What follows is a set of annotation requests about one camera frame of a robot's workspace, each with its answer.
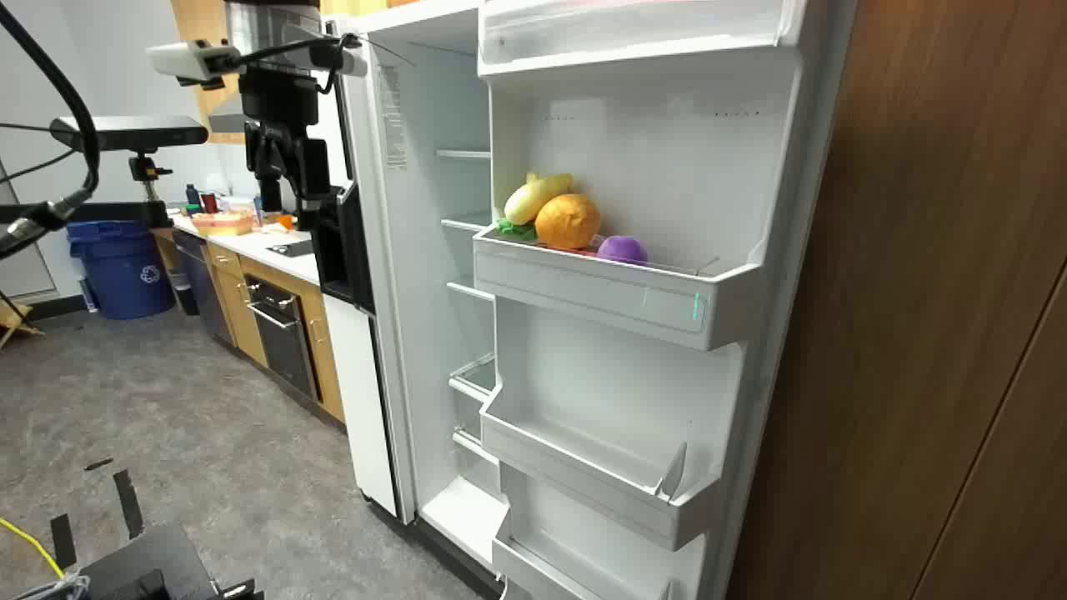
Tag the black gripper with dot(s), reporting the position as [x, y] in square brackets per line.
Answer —
[280, 99]

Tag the yellow plush toy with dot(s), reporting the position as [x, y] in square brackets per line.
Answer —
[535, 197]

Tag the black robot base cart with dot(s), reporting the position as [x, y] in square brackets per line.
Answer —
[155, 567]

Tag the white door compartment cover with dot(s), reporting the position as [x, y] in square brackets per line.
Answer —
[634, 29]

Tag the white refrigerator body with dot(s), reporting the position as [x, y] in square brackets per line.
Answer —
[429, 111]

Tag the wooden kitchen counter cabinet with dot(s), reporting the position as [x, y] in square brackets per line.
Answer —
[236, 311]

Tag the black built-in oven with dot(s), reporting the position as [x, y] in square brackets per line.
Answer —
[284, 337]

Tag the blue recycling bin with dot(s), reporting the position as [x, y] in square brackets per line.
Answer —
[118, 273]

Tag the white freezer door with dispenser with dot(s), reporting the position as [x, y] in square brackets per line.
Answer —
[360, 378]

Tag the green plush toy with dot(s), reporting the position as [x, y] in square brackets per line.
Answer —
[514, 230]

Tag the orange plush toy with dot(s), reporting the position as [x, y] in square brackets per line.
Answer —
[568, 221]

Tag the white door bin holding toys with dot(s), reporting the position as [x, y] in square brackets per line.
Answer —
[600, 290]

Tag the purple plush toy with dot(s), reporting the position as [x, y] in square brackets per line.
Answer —
[620, 248]

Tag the white open refrigerator door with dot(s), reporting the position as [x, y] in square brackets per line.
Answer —
[634, 120]

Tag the black floor tape strip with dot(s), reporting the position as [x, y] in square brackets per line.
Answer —
[126, 504]
[62, 543]

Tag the white empty middle door bin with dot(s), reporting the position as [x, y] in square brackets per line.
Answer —
[578, 468]

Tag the white empty door bin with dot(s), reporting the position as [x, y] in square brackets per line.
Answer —
[578, 468]
[553, 567]

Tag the white empty bottom door bin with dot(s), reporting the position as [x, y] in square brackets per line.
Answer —
[553, 567]

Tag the brown wooden panel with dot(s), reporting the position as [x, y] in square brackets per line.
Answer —
[946, 278]

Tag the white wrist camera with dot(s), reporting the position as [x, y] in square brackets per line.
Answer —
[188, 61]

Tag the black camera on tripod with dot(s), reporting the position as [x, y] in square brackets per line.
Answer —
[135, 136]

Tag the wooden wall cabinet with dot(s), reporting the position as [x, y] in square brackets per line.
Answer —
[202, 20]

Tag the light wooden frame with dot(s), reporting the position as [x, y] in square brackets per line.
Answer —
[15, 321]

